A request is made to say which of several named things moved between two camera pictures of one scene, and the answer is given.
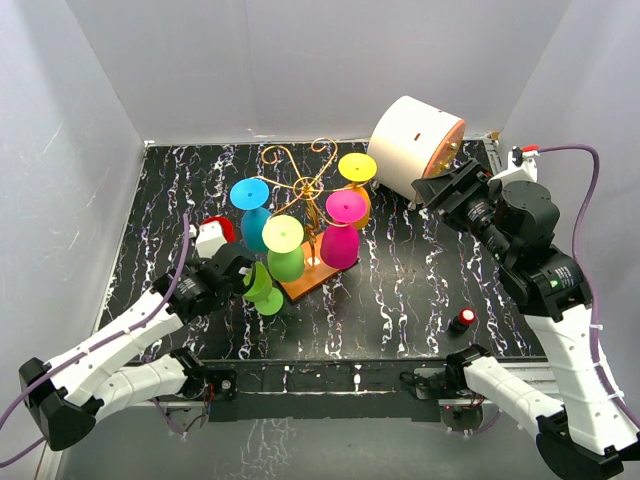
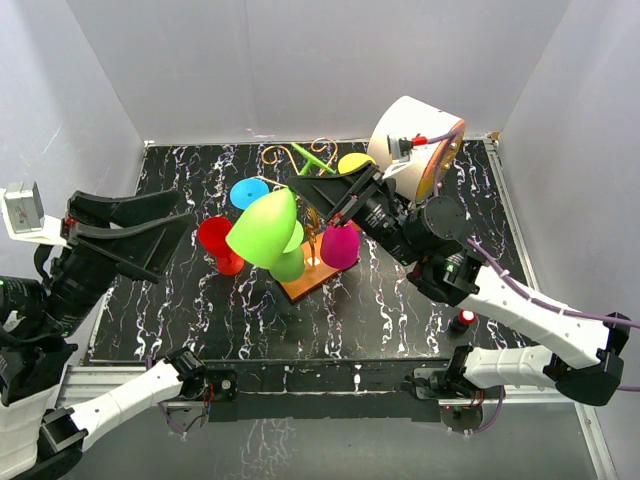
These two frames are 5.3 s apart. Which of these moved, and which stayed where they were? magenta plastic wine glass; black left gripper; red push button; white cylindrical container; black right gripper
Moved: black right gripper; black left gripper
Stayed: magenta plastic wine glass; white cylindrical container; red push button
